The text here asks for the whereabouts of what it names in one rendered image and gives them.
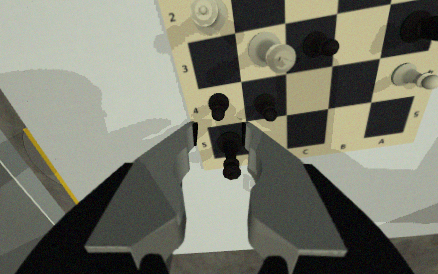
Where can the white pawn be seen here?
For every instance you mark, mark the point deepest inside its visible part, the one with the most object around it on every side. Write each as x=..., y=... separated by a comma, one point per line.
x=407, y=73

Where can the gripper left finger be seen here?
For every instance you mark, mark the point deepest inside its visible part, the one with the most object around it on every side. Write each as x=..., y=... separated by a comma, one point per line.
x=139, y=209

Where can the black and cream chessboard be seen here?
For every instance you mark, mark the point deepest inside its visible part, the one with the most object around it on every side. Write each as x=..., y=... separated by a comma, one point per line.
x=326, y=104

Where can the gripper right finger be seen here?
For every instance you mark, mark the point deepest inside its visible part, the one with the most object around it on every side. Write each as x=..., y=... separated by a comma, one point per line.
x=297, y=213

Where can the white king chess piece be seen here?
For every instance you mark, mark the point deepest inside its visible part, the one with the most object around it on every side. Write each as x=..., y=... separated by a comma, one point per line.
x=265, y=49

